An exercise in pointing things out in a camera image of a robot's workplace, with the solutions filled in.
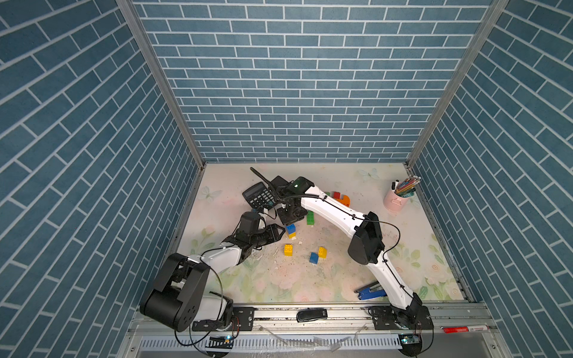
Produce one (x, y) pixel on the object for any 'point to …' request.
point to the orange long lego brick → (345, 201)
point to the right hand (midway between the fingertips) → (289, 222)
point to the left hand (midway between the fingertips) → (286, 232)
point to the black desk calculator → (260, 195)
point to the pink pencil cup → (393, 201)
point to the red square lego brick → (336, 195)
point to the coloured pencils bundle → (406, 188)
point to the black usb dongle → (311, 314)
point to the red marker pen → (450, 330)
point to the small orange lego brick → (346, 198)
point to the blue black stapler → (371, 291)
